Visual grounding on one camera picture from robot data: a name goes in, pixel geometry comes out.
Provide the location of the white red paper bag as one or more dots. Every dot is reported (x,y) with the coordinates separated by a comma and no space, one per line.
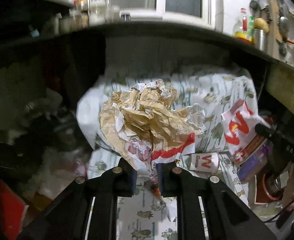
(239,131)

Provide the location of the stainless steel canister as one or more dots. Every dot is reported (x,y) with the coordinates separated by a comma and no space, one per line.
(260,40)

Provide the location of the red orange snack wrapper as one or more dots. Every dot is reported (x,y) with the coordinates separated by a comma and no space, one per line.
(153,188)

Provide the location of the white red paper cup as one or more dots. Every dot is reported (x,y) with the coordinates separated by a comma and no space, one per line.
(205,162)

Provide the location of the hanging metal ladle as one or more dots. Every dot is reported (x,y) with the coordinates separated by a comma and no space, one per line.
(283,25)

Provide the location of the cooking oil bottle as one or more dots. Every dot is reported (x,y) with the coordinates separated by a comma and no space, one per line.
(242,28)

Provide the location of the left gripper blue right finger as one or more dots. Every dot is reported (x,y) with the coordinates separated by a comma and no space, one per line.
(170,179)

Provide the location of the person's right hand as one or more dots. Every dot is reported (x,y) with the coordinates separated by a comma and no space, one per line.
(288,195)

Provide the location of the dark kitchen countertop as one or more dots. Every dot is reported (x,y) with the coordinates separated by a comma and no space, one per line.
(144,38)

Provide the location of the brown paper wrapper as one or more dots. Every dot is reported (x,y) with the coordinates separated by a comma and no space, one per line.
(142,125)

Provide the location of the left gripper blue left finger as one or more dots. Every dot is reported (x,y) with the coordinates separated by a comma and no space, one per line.
(126,183)

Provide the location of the yellow potato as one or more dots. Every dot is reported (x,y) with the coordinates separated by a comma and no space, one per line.
(261,24)

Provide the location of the white lidded plastic jar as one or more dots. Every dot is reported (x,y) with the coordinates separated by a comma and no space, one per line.
(97,13)

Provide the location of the cat-print white cloth cover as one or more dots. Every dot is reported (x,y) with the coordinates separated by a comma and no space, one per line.
(216,89)

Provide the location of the purple box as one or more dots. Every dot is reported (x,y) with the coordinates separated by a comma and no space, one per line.
(253,164)

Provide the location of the red cardboard box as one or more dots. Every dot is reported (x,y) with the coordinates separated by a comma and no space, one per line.
(12,212)

